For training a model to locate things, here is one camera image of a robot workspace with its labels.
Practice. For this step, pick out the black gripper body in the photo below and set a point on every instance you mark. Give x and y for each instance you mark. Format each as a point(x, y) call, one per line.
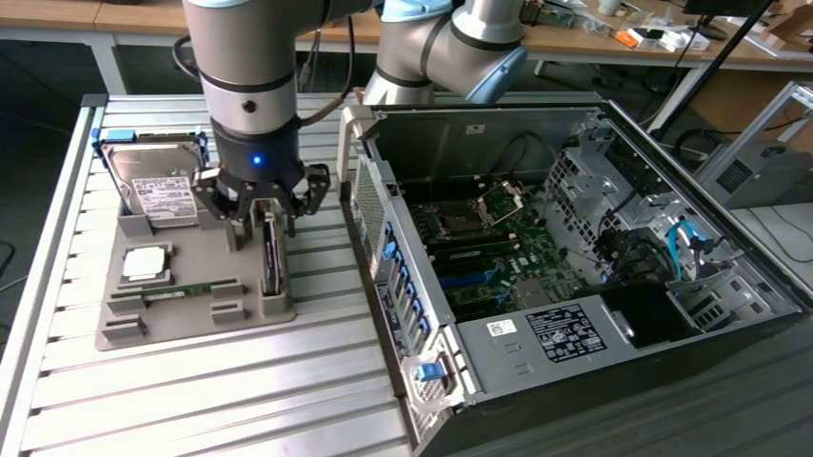
point(256, 152)

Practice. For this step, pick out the black graphics card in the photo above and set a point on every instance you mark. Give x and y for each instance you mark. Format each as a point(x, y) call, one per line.
point(271, 257)

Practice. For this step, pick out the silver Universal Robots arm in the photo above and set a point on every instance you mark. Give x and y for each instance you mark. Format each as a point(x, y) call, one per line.
point(247, 71)

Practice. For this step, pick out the silver CPU chip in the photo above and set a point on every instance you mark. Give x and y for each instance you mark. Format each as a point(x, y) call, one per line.
point(144, 264)

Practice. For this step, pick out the thin metal locking lever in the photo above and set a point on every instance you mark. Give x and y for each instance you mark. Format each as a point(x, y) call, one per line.
point(431, 190)

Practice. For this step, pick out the green RAM stick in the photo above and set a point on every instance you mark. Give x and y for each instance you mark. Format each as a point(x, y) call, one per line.
point(178, 290)

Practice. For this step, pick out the CPU socket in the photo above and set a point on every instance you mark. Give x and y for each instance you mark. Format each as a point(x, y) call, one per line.
point(454, 221)

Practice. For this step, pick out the grey parts rack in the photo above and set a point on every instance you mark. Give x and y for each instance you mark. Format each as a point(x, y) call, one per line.
point(203, 309)

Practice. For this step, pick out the white case sticker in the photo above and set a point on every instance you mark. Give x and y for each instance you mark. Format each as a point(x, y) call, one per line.
point(474, 129)

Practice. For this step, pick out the metal socket cover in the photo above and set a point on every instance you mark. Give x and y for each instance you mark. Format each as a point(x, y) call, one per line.
point(502, 202)

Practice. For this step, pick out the blue expansion slot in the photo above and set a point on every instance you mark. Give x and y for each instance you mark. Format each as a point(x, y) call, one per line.
point(470, 280)

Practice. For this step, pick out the green Dell motherboard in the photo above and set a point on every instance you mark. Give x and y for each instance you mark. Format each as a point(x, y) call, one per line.
point(533, 257)

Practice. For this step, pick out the silver chipset heatsink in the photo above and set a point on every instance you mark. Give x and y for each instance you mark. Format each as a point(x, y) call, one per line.
point(533, 292)

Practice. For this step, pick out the blue case latch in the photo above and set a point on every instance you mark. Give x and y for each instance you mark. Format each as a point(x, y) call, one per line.
point(429, 372)

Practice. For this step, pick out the silver disk bay cage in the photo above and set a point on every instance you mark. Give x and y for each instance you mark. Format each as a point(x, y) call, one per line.
point(585, 190)

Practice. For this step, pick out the grey power supply unit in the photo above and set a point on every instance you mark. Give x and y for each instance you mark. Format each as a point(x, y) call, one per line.
point(507, 352)

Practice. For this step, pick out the open black PC case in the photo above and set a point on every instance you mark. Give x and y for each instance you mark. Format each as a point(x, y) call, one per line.
point(572, 381)

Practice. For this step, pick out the orange small box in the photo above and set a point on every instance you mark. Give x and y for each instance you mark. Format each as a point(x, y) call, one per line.
point(636, 37)

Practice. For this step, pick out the white cup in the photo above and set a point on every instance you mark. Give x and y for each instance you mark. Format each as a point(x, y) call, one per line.
point(610, 5)

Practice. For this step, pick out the white small box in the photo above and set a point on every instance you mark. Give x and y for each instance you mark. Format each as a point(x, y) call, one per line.
point(686, 42)

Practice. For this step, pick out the grey computer tower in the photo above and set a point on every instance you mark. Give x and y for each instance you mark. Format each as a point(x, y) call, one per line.
point(762, 176)

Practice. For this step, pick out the black monitor with stand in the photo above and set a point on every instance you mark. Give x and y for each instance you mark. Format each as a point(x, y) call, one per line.
point(705, 19)

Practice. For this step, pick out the black tripod pole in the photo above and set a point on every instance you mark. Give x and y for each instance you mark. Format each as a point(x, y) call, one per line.
point(730, 52)

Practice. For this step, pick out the brown cardboard piece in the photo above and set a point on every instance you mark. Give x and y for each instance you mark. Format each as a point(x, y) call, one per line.
point(794, 24)

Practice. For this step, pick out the hard disk with blue bracket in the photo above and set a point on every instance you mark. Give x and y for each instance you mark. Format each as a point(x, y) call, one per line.
point(159, 185)

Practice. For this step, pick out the wooden desk white frame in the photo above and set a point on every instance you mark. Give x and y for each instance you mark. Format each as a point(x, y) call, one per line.
point(572, 45)
point(63, 19)

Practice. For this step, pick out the aluminium profile frame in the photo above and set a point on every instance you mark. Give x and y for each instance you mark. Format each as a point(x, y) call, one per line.
point(781, 109)

